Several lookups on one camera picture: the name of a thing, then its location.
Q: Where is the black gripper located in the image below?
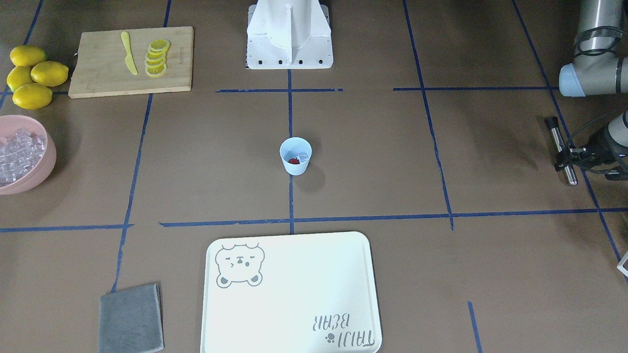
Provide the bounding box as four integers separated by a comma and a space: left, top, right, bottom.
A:
554, 132, 619, 172

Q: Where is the steel muddler with black tip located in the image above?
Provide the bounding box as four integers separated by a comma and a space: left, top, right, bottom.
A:
544, 116, 578, 186

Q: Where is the clear ice cube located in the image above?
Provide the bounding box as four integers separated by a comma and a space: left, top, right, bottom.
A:
296, 152, 310, 164

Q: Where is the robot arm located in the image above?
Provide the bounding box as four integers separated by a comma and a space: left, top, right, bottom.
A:
554, 0, 628, 181

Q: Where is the light blue cup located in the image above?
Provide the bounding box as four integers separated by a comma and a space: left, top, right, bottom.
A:
280, 137, 313, 176

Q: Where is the pile of ice cubes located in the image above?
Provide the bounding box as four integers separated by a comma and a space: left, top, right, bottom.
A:
0, 128, 46, 187

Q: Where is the white bear serving tray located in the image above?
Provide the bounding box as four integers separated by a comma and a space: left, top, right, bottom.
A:
200, 231, 383, 353

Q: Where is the lemon slice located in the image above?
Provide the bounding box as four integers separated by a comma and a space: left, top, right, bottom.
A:
144, 63, 168, 78
144, 57, 167, 68
148, 39, 171, 53
144, 50, 167, 62

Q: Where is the yellow plastic knife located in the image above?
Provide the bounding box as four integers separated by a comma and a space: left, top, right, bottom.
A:
120, 31, 138, 75

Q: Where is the wooden cutting board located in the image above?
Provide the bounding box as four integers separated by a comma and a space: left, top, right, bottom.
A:
69, 26, 194, 99

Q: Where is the grey folded cloth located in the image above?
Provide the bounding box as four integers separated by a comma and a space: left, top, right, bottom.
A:
97, 283, 164, 353

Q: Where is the whole yellow lemon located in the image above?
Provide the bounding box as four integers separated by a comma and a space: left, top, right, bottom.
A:
9, 45, 48, 67
13, 83, 53, 110
6, 66, 33, 92
30, 61, 69, 87

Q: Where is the pink bowl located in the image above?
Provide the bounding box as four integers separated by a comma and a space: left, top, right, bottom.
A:
0, 115, 56, 195

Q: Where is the white wire cup rack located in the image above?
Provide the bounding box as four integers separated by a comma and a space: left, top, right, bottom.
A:
616, 251, 628, 278

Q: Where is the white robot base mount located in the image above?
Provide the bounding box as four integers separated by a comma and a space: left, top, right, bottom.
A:
245, 0, 334, 70

